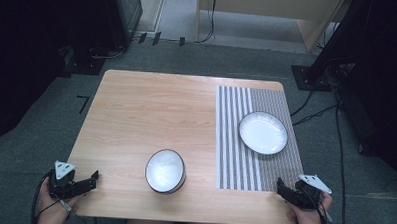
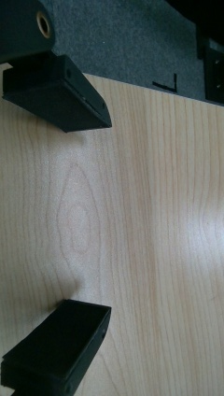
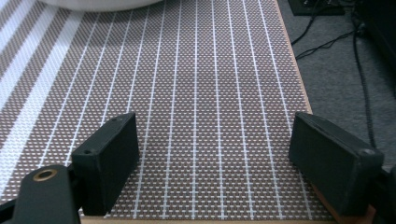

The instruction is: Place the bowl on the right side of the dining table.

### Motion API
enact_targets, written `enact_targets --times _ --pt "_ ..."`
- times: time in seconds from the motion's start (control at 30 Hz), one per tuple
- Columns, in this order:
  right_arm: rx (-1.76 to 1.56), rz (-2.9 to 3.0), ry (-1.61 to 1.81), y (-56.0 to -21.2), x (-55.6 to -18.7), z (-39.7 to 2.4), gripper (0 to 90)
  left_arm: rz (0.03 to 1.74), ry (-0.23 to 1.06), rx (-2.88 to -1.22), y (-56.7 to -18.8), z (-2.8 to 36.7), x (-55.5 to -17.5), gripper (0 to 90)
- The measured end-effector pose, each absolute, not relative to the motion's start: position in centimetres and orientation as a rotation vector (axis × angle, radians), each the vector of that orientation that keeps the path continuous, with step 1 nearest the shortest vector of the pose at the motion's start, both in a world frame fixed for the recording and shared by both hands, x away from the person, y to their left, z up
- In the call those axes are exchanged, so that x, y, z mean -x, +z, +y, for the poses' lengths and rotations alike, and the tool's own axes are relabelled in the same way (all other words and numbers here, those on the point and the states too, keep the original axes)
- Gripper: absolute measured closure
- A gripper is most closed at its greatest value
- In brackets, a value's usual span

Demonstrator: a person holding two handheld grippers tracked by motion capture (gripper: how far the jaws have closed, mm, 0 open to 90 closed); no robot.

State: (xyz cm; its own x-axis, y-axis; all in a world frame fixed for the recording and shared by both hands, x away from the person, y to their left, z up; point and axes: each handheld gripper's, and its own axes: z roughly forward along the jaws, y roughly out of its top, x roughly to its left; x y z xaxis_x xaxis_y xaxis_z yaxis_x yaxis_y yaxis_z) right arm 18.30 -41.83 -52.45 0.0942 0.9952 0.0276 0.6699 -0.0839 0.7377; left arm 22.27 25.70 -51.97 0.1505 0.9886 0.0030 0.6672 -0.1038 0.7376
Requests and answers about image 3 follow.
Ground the white bowl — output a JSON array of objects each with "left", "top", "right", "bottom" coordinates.
[{"left": 36, "top": 0, "right": 164, "bottom": 13}]

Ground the thick black cable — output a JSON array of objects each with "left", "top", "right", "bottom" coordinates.
[{"left": 351, "top": 12, "right": 377, "bottom": 148}]

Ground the thin black cable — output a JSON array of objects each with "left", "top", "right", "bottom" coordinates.
[
  {"left": 294, "top": 29, "right": 358, "bottom": 61},
  {"left": 290, "top": 6, "right": 325, "bottom": 47}
]

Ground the brown white striped woven placemat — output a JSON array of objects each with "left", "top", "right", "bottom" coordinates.
[{"left": 0, "top": 0, "right": 335, "bottom": 222}]

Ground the dark cabinet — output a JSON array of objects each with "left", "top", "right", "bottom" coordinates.
[{"left": 354, "top": 0, "right": 396, "bottom": 69}]

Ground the black stand base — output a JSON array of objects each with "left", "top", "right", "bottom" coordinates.
[{"left": 288, "top": 0, "right": 346, "bottom": 17}]

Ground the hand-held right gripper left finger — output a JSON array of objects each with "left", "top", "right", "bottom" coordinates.
[{"left": 70, "top": 111, "right": 141, "bottom": 217}]

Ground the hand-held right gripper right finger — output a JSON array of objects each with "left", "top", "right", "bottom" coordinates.
[{"left": 288, "top": 111, "right": 385, "bottom": 217}]

